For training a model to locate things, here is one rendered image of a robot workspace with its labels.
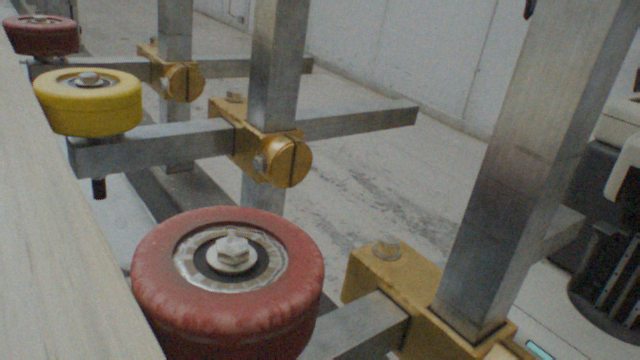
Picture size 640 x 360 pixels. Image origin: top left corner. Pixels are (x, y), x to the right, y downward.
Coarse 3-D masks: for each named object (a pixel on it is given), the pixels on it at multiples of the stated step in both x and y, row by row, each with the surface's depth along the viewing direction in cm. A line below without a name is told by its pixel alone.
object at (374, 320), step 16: (560, 208) 47; (560, 224) 43; (576, 224) 45; (544, 240) 40; (560, 240) 44; (544, 256) 43; (352, 304) 29; (368, 304) 29; (384, 304) 29; (320, 320) 27; (336, 320) 28; (352, 320) 28; (368, 320) 28; (384, 320) 28; (400, 320) 28; (320, 336) 26; (336, 336) 26; (352, 336) 27; (368, 336) 27; (384, 336) 28; (400, 336) 29; (304, 352) 25; (320, 352) 25; (336, 352) 25; (352, 352) 26; (368, 352) 27; (384, 352) 29
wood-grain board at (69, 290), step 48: (0, 48) 41; (0, 96) 31; (0, 144) 25; (48, 144) 26; (0, 192) 21; (48, 192) 21; (0, 240) 18; (48, 240) 18; (96, 240) 19; (0, 288) 15; (48, 288) 16; (96, 288) 16; (0, 336) 14; (48, 336) 14; (96, 336) 14; (144, 336) 15
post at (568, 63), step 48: (576, 0) 18; (624, 0) 17; (528, 48) 20; (576, 48) 19; (624, 48) 19; (528, 96) 21; (576, 96) 19; (528, 144) 21; (576, 144) 21; (480, 192) 24; (528, 192) 22; (480, 240) 24; (528, 240) 23; (480, 288) 25; (480, 336) 26
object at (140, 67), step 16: (32, 64) 52; (48, 64) 53; (64, 64) 54; (80, 64) 55; (96, 64) 56; (112, 64) 57; (128, 64) 59; (144, 64) 60; (208, 64) 66; (224, 64) 67; (240, 64) 69; (304, 64) 77; (32, 80) 52; (144, 80) 61
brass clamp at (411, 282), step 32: (352, 256) 32; (416, 256) 33; (352, 288) 33; (384, 288) 30; (416, 288) 30; (416, 320) 28; (416, 352) 29; (448, 352) 27; (480, 352) 25; (512, 352) 26
